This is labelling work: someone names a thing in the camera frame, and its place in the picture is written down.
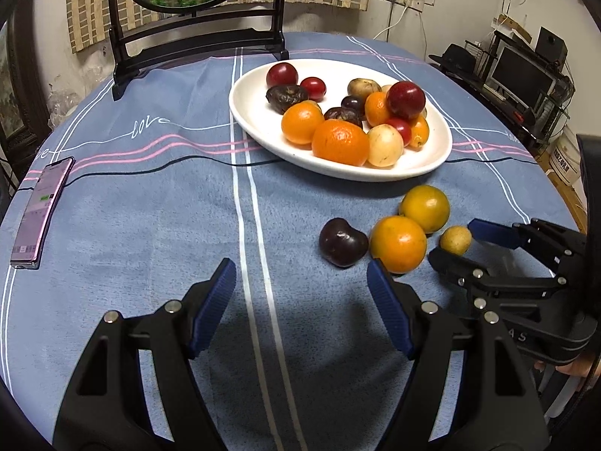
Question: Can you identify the person right hand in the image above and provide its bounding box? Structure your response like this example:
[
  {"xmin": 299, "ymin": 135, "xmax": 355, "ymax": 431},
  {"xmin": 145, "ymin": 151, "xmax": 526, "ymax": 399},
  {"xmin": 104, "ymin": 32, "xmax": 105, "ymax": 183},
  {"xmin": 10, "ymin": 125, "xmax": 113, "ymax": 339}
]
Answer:
[{"xmin": 534, "ymin": 351, "xmax": 600, "ymax": 390}]

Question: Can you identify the orange citrus fruit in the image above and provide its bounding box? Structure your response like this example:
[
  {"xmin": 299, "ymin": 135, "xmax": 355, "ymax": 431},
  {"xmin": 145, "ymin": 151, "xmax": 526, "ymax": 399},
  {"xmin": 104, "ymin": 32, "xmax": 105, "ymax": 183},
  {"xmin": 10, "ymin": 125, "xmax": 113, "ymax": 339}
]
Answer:
[{"xmin": 281, "ymin": 101, "xmax": 325, "ymax": 147}]

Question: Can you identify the blue striped tablecloth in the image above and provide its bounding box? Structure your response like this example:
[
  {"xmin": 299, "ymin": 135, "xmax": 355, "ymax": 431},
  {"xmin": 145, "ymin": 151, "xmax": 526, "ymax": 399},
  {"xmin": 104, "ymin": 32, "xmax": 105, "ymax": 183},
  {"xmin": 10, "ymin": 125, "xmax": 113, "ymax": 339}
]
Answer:
[{"xmin": 0, "ymin": 30, "xmax": 579, "ymax": 451}]

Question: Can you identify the purple smartphone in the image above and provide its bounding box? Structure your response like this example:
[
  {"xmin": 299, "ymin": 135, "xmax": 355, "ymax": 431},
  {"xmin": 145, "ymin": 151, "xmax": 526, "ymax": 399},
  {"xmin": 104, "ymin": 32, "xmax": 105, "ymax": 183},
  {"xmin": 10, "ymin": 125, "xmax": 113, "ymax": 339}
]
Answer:
[{"xmin": 10, "ymin": 157, "xmax": 76, "ymax": 270}]

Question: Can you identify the computer monitor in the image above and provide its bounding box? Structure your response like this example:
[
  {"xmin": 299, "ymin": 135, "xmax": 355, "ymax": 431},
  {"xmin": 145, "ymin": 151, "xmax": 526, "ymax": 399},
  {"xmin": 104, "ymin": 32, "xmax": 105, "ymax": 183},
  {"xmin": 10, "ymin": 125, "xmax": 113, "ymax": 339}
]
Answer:
[{"xmin": 486, "ymin": 42, "xmax": 557, "ymax": 112}]

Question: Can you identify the small yellow fruit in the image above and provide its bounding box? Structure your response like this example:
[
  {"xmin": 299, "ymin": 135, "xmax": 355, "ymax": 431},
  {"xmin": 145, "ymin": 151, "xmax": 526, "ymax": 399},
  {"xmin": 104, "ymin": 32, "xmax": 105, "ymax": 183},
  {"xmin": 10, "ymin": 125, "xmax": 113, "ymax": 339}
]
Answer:
[{"xmin": 439, "ymin": 225, "xmax": 473, "ymax": 256}]

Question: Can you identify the small red tomato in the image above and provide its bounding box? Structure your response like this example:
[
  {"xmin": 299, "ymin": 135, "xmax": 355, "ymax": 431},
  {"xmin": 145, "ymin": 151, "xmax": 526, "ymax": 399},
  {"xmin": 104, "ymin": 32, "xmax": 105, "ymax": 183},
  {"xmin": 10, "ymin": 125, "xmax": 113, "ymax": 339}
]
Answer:
[{"xmin": 300, "ymin": 76, "xmax": 327, "ymax": 102}]

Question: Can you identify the yellow green orange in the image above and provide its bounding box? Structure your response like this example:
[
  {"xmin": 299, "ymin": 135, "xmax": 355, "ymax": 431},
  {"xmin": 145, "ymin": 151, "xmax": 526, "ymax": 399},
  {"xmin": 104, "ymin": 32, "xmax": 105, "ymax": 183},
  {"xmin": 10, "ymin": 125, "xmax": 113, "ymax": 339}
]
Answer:
[{"xmin": 398, "ymin": 184, "xmax": 450, "ymax": 234}]

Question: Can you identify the orange tangerine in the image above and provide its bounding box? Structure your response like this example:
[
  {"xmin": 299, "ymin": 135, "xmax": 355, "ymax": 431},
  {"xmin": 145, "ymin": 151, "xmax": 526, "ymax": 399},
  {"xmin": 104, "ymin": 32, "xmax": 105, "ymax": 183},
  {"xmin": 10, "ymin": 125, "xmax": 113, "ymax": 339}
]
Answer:
[{"xmin": 365, "ymin": 92, "xmax": 391, "ymax": 127}]

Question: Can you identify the black speaker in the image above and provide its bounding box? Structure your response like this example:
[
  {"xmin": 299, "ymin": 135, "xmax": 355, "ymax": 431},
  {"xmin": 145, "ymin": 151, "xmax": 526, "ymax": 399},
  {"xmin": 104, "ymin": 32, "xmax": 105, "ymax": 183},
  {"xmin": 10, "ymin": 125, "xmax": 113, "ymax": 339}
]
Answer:
[{"xmin": 535, "ymin": 27, "xmax": 568, "ymax": 70}]

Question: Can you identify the round embroidered table screen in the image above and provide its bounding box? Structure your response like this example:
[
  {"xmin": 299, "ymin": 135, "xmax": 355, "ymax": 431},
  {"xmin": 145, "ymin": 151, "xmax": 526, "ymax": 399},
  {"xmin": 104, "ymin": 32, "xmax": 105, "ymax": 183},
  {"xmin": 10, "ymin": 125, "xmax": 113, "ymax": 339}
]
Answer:
[{"xmin": 108, "ymin": 0, "xmax": 289, "ymax": 101}]

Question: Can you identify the red round tomato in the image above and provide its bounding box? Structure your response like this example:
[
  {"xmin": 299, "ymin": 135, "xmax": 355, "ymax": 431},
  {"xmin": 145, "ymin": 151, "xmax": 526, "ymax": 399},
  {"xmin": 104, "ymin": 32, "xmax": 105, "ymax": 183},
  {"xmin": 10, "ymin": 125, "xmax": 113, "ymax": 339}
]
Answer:
[{"xmin": 386, "ymin": 116, "xmax": 412, "ymax": 147}]

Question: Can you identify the dark red plum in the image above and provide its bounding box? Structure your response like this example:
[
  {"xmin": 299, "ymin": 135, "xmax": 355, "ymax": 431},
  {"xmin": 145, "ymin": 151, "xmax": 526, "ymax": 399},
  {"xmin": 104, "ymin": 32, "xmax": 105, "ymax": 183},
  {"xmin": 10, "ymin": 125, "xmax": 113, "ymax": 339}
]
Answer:
[{"xmin": 386, "ymin": 80, "xmax": 426, "ymax": 120}]

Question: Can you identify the tan round fruit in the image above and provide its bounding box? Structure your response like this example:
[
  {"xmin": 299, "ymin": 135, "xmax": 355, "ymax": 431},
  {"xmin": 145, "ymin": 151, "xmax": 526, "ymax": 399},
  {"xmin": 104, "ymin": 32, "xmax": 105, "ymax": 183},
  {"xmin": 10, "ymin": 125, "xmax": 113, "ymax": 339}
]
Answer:
[{"xmin": 347, "ymin": 77, "xmax": 382, "ymax": 102}]

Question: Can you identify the carved dark brown fruit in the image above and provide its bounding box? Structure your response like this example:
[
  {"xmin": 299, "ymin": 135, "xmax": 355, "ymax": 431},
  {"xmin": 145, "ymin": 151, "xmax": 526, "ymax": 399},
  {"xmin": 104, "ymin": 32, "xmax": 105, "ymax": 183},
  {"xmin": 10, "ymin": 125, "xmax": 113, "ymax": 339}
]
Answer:
[{"xmin": 324, "ymin": 107, "xmax": 362, "ymax": 128}]

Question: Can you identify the black hat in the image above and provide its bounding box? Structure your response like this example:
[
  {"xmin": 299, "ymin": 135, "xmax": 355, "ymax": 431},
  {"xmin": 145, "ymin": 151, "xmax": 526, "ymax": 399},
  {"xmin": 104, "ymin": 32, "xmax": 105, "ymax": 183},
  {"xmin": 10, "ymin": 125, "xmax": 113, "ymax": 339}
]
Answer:
[{"xmin": 429, "ymin": 44, "xmax": 476, "ymax": 74}]

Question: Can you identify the dark framed painting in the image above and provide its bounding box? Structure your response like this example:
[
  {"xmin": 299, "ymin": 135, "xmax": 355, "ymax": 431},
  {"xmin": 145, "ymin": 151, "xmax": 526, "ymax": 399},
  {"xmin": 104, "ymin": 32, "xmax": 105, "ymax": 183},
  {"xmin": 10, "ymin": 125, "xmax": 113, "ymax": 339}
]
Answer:
[{"xmin": 1, "ymin": 0, "xmax": 51, "ymax": 153}]

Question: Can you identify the white bucket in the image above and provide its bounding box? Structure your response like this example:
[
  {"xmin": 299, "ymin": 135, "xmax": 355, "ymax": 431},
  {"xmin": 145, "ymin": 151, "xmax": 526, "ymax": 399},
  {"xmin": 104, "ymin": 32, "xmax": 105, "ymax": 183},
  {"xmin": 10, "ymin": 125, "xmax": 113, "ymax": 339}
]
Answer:
[{"xmin": 550, "ymin": 126, "xmax": 581, "ymax": 186}]

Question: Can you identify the black cable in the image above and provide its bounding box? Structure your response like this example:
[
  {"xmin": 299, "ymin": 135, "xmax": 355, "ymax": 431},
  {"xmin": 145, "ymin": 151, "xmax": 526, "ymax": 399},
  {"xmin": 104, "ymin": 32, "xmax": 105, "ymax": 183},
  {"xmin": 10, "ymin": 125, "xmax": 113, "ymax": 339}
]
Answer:
[{"xmin": 15, "ymin": 154, "xmax": 539, "ymax": 194}]

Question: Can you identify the orange mandarin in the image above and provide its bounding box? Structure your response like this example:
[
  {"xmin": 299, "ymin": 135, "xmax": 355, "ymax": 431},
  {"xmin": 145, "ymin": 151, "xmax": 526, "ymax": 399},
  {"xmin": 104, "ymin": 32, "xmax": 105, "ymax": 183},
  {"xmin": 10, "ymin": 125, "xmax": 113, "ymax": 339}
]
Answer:
[{"xmin": 312, "ymin": 119, "xmax": 370, "ymax": 167}]

